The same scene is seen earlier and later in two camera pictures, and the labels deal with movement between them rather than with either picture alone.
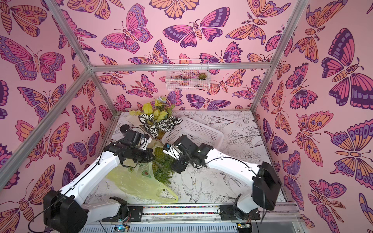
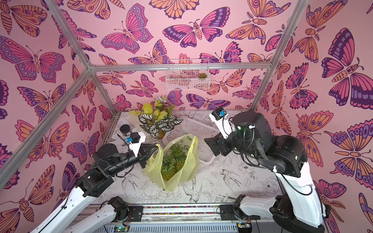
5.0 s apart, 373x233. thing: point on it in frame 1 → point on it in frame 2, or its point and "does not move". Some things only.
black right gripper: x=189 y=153 → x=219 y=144
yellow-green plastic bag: x=138 y=178 → x=191 y=167
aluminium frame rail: x=273 y=210 does not move
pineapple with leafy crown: x=162 y=166 does not move
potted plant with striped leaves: x=157 y=117 does not move
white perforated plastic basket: x=198 y=132 does not move
